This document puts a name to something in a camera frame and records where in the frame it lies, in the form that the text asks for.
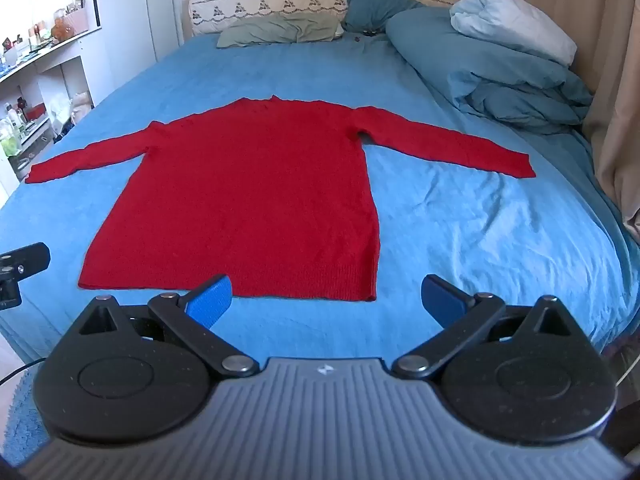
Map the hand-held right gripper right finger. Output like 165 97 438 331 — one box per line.
392 274 577 380

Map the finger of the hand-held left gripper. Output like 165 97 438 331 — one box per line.
0 242 51 311

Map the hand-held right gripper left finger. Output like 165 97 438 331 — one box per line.
75 274 261 379

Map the red knit sweater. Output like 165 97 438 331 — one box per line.
25 94 537 303

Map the green bottle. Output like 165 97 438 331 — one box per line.
0 122 22 158

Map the blue fluffy rug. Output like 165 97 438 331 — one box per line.
0 365 57 467

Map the white shelf unit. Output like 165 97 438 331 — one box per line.
0 20 108 196

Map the teal duvet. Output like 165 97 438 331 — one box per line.
386 7 596 136

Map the brown plush toy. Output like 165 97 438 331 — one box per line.
51 16 77 43

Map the white wardrobe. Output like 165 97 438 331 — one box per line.
92 0 191 86

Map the green pillow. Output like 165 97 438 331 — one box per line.
216 12 343 49

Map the light blue blanket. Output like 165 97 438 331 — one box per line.
449 0 578 67

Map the teal pillow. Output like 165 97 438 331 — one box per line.
342 0 426 33

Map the beige curtain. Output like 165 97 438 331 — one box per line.
462 0 640 241

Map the black cable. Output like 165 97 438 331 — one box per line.
0 356 49 387

